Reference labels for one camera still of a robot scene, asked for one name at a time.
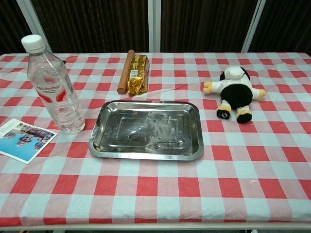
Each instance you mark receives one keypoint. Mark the black and white plush toy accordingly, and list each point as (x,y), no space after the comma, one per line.
(234,93)

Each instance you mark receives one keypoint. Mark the white slanted frame post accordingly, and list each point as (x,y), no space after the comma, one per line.
(252,26)
(36,26)

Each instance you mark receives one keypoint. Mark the blue photo postcard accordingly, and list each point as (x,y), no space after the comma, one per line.
(22,143)

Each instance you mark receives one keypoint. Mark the gold foil snack package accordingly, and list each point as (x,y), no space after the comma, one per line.
(139,75)

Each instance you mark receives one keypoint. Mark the red white checkered tablecloth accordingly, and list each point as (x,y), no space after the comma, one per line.
(155,189)

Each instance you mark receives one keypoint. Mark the white upright frame post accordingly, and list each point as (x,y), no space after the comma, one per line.
(154,24)

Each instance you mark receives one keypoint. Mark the transparent plastic water bottle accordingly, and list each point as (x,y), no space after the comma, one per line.
(57,97)

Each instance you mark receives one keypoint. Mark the brown sausage stick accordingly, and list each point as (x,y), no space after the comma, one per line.
(125,72)

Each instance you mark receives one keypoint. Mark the stainless steel rectangular tray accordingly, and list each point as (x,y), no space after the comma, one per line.
(175,136)

